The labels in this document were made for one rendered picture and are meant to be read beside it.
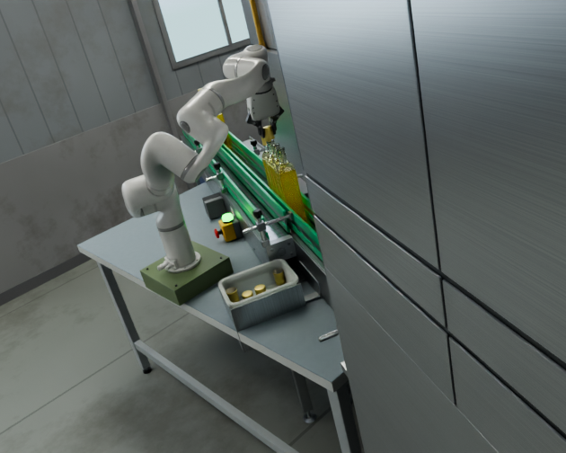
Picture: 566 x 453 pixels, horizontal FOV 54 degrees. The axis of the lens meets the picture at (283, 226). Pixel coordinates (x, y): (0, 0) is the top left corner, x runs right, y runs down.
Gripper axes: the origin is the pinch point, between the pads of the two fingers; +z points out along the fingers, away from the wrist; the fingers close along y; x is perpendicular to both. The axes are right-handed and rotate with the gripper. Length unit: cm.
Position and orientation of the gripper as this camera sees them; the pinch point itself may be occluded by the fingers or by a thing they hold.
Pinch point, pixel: (267, 129)
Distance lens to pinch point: 191.3
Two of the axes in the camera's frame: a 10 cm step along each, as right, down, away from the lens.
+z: 1.2, 7.6, 6.4
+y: -9.2, 3.3, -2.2
